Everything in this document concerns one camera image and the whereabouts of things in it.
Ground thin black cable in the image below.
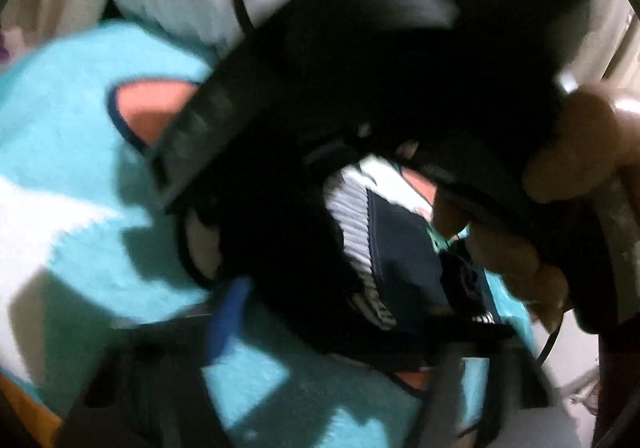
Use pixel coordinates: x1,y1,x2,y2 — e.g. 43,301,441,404
536,308,571,363

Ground dark navy pants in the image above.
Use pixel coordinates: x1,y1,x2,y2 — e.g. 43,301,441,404
220,163,506,371

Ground person's right hand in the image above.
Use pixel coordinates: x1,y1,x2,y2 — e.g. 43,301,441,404
432,82,640,334

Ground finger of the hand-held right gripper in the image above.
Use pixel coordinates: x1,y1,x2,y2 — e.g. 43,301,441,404
149,0,321,214

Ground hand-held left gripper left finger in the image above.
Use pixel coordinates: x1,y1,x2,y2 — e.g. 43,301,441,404
59,277,281,448

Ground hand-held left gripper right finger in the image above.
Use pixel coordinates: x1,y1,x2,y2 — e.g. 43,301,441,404
424,314,558,448

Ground cyan printed blanket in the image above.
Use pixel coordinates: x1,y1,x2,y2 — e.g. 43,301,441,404
0,23,531,448

